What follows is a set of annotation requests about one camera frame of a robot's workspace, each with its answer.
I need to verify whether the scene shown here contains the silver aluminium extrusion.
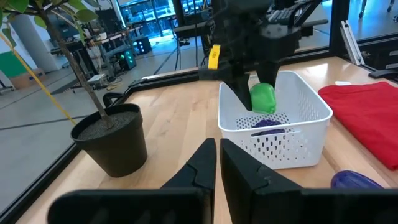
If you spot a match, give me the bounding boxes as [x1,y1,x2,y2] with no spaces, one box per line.
[340,19,365,67]

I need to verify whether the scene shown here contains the purple toy eggplant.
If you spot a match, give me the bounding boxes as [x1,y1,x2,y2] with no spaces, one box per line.
[330,169,385,190]

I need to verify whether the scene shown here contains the yellow tag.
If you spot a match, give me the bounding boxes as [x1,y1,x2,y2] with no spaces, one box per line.
[207,44,222,71]

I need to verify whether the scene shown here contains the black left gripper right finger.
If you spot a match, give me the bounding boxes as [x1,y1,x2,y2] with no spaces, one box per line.
[219,138,398,224]

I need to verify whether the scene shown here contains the green toy bell pepper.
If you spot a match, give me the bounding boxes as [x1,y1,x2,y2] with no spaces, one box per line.
[249,82,277,116]

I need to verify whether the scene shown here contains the purple toy grapes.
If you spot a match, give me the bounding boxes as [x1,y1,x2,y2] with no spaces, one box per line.
[250,118,286,137]

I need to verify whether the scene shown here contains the white round pillar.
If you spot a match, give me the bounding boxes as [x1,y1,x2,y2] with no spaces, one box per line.
[10,13,60,73]

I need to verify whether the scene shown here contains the red folded cloth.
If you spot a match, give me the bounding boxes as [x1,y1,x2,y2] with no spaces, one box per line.
[317,81,398,172]

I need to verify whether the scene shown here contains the green leafy plant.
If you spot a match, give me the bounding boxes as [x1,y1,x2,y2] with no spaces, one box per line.
[0,0,116,129]

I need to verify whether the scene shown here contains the black plant pot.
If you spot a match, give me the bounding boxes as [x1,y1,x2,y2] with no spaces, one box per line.
[70,103,149,179]

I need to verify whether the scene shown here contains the white perforated plastic basket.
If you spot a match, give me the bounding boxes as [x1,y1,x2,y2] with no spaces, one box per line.
[217,70,334,170]

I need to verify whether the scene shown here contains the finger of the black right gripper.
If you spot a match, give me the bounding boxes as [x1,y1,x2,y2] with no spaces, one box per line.
[256,63,281,91]
[223,73,253,112]

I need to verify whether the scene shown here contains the yellow cable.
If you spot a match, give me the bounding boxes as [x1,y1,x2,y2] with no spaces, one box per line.
[0,30,78,126]

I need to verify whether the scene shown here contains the black aluminium table frame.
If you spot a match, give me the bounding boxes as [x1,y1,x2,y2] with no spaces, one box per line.
[0,30,398,224]

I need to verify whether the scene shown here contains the cardboard box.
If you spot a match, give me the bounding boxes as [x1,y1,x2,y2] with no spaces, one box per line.
[9,67,47,90]

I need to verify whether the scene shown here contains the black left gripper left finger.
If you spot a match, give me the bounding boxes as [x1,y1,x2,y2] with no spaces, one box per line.
[46,138,218,224]

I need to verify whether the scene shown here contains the green board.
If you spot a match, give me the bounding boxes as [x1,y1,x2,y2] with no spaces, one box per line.
[0,50,29,79]

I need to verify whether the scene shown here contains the black computer with green lights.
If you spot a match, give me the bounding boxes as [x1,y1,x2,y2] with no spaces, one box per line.
[116,49,138,72]

